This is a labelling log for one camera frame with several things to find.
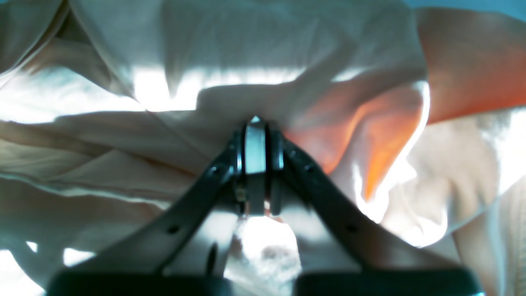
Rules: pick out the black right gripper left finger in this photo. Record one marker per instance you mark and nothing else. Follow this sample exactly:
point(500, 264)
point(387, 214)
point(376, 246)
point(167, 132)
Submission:
point(193, 236)

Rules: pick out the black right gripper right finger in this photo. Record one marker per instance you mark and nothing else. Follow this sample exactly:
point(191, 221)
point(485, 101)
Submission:
point(332, 233)

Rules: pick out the salmon pink T-shirt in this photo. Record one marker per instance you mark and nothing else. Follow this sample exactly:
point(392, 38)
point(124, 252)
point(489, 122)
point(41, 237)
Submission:
point(111, 109)

